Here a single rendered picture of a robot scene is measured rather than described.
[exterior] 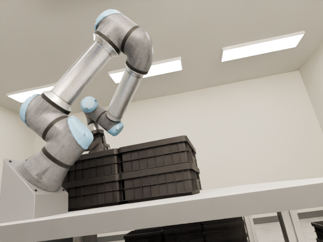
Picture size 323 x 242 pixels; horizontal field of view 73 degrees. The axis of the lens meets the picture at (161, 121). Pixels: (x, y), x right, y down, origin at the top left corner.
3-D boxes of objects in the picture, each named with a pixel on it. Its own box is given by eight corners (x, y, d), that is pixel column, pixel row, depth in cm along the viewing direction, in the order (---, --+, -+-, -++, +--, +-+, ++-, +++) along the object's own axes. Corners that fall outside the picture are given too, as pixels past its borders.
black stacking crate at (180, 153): (191, 164, 84) (185, 136, 88) (119, 176, 90) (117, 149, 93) (199, 171, 121) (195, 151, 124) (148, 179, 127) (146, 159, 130)
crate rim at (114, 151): (117, 153, 93) (117, 147, 94) (55, 164, 99) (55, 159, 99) (146, 162, 130) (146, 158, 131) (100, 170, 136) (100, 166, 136)
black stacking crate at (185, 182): (196, 194, 80) (190, 162, 84) (120, 204, 86) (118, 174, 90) (203, 191, 118) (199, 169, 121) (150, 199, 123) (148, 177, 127)
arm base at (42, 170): (32, 190, 66) (55, 163, 67) (10, 160, 72) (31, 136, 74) (66, 193, 79) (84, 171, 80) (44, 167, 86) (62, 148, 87)
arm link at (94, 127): (98, 121, 108) (83, 126, 109) (99, 129, 106) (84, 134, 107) (105, 125, 115) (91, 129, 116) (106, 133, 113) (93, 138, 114)
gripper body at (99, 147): (112, 155, 110) (108, 133, 114) (104, 152, 102) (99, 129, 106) (98, 159, 111) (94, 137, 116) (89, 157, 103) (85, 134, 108)
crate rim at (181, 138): (187, 140, 87) (185, 134, 88) (117, 153, 93) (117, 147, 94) (196, 153, 124) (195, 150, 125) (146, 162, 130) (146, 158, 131)
